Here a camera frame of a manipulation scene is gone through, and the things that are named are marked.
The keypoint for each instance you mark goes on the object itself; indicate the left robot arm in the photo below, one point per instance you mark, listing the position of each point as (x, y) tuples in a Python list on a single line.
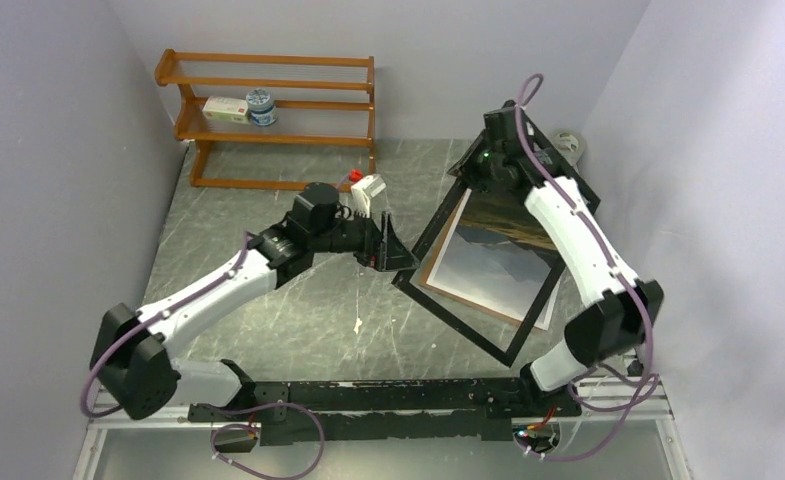
[(135, 366)]

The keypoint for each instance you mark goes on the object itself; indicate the white red box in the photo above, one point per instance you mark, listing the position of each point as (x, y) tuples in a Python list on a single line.
[(227, 109)]

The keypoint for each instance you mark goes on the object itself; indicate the landscape photo print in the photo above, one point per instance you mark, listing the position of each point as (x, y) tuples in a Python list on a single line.
[(501, 214)]

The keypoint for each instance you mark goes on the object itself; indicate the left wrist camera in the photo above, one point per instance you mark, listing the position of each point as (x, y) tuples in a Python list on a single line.
[(364, 188)]

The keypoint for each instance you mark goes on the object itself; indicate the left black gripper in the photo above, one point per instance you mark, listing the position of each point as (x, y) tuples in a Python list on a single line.
[(382, 249)]

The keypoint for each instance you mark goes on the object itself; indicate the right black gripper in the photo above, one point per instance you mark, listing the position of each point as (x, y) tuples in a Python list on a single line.
[(465, 168)]

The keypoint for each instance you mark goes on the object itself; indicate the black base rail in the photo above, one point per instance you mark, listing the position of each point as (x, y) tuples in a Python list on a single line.
[(289, 412)]

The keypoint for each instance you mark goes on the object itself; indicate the wooden shelf rack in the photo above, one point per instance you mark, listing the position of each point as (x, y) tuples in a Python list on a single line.
[(321, 101)]

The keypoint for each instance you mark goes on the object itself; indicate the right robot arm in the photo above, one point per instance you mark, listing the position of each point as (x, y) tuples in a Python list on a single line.
[(619, 309)]

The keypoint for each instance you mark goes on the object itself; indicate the blue white jar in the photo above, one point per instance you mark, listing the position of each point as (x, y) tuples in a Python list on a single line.
[(262, 107)]

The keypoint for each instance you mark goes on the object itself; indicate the clear tape roll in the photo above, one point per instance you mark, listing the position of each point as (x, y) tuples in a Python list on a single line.
[(570, 144)]

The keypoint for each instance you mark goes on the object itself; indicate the brown cardboard backing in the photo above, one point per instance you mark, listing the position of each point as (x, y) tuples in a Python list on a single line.
[(477, 273)]

